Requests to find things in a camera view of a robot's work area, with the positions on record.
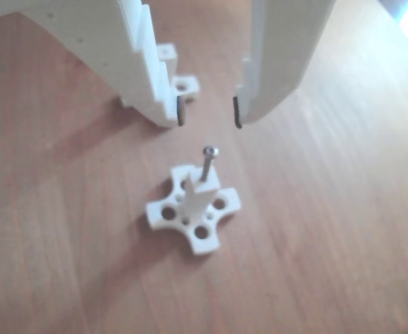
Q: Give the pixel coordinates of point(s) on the small silver metal screw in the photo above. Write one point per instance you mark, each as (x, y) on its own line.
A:
(207, 167)

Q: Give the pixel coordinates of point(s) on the white cross-base post stand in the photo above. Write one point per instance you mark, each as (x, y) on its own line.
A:
(186, 85)
(193, 205)

